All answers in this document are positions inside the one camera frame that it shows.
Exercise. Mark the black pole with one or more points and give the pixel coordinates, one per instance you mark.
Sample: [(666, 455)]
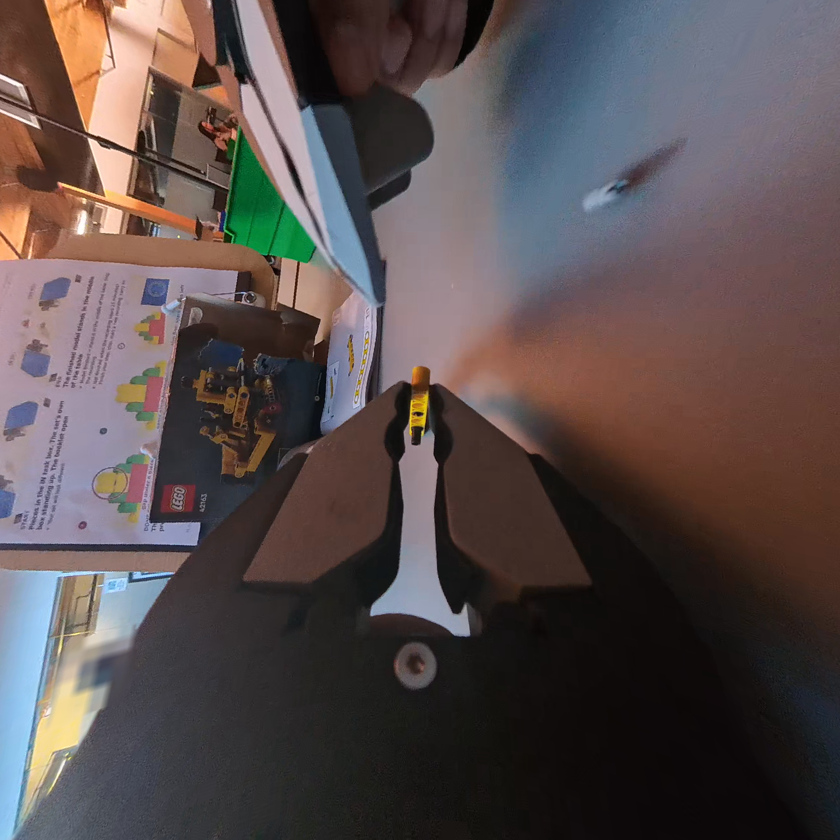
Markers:
[(98, 139)]

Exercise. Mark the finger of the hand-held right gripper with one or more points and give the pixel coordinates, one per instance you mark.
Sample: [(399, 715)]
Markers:
[(334, 197)]

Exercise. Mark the green plastic bin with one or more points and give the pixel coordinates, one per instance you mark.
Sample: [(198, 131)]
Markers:
[(262, 203)]

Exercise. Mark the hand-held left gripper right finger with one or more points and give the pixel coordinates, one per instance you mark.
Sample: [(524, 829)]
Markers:
[(505, 512)]

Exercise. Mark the person's right hand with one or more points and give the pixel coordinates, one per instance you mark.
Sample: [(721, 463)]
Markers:
[(394, 39)]

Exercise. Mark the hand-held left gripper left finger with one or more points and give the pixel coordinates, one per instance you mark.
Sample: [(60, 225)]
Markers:
[(328, 499)]

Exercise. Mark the yellow lego beam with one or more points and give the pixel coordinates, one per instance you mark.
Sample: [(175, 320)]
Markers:
[(419, 407)]

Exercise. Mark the open lego instruction booklet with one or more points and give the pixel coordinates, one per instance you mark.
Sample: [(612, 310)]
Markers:
[(351, 367)]

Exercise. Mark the black lego set box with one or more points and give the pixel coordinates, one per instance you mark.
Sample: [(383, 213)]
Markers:
[(236, 407)]

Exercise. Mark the small grey lego pin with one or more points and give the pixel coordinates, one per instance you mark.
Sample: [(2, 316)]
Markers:
[(604, 195)]

